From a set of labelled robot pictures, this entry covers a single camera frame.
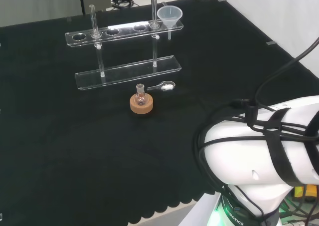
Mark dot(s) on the small round-bottom glass flask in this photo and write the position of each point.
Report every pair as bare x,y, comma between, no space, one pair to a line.
140,98

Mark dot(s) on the translucent plastic funnel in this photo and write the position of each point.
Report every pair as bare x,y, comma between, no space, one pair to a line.
169,15

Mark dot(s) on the glass weighing funnel with powder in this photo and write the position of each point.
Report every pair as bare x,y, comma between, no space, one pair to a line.
167,86

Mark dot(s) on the black bench cloth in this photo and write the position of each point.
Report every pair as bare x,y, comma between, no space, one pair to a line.
74,148

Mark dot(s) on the pale white board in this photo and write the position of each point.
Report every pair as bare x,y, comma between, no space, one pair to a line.
199,211

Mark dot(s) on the yellow stop button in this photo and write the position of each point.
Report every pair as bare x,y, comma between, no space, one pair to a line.
309,191

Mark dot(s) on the clear acrylic funnel stand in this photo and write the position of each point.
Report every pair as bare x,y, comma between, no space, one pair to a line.
124,71

